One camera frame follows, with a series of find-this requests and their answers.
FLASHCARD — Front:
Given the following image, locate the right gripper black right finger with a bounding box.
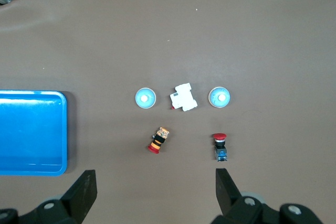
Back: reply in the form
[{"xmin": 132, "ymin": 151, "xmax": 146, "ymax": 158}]
[{"xmin": 211, "ymin": 168, "xmax": 283, "ymax": 224}]

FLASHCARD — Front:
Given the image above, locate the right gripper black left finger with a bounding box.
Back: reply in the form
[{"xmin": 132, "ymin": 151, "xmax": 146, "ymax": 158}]
[{"xmin": 18, "ymin": 170, "xmax": 98, "ymax": 224}]

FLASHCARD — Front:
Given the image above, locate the blue dome call bell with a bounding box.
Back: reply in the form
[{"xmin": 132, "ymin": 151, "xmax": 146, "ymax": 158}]
[
  {"xmin": 134, "ymin": 87, "xmax": 157, "ymax": 110},
  {"xmin": 208, "ymin": 86, "xmax": 232, "ymax": 109}
]

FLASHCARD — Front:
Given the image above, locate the blue plastic tray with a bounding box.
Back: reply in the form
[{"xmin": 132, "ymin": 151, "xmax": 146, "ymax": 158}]
[{"xmin": 0, "ymin": 90, "xmax": 68, "ymax": 177}]

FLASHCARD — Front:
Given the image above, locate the red mushroom button blue body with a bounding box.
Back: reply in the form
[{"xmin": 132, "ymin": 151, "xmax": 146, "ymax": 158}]
[{"xmin": 212, "ymin": 133, "xmax": 228, "ymax": 162}]

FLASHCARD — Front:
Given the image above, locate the red button orange striped body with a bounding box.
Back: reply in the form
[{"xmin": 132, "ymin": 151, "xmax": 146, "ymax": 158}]
[{"xmin": 147, "ymin": 126, "xmax": 170, "ymax": 154}]

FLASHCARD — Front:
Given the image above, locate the white circuit breaker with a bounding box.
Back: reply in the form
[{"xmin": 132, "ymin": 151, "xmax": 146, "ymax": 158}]
[{"xmin": 169, "ymin": 83, "xmax": 198, "ymax": 112}]

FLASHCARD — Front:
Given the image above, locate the brown leather table mat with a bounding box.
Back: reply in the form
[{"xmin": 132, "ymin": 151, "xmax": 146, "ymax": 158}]
[{"xmin": 0, "ymin": 0, "xmax": 336, "ymax": 224}]

